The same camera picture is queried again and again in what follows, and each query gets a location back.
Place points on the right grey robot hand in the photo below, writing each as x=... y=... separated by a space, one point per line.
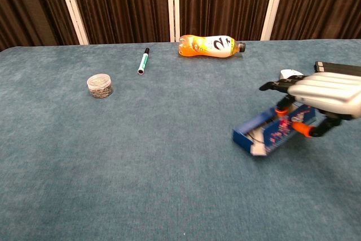
x=327 y=94

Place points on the blue cardboard glasses case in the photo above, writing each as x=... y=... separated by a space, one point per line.
x=282 y=134

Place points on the black flat phone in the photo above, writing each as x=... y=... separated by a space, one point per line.
x=338 y=68

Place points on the white computer mouse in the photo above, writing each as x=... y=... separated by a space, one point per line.
x=287 y=73

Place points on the brown pleated curtain panel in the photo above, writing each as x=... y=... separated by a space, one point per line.
x=222 y=1
x=121 y=4
x=31 y=6
x=321 y=1

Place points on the orange drink plastic bottle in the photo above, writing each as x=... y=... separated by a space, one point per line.
x=208 y=46

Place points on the green white marker pen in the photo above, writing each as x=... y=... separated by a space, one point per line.
x=143 y=61

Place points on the blue velvet tablecloth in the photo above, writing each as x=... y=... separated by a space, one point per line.
x=141 y=153

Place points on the clear jar of clips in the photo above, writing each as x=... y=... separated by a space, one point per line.
x=100 y=86

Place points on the white screen frame post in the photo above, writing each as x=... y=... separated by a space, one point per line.
x=72 y=6
x=170 y=4
x=273 y=4
x=177 y=12

